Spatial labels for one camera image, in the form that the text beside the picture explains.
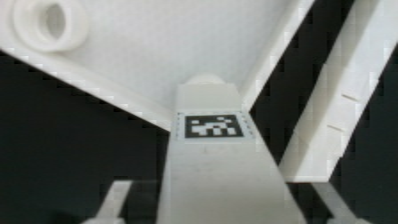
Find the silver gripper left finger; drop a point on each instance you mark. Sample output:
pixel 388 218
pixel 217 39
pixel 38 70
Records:
pixel 109 212

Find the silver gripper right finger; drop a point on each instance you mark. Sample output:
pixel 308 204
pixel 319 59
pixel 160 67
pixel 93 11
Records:
pixel 343 216

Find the white desk leg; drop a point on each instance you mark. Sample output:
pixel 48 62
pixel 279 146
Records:
pixel 223 186

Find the white desk tabletop tray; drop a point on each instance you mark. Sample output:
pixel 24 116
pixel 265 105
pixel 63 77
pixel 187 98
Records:
pixel 125 47

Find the white front rail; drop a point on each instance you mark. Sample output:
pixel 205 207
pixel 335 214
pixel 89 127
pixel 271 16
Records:
pixel 343 89

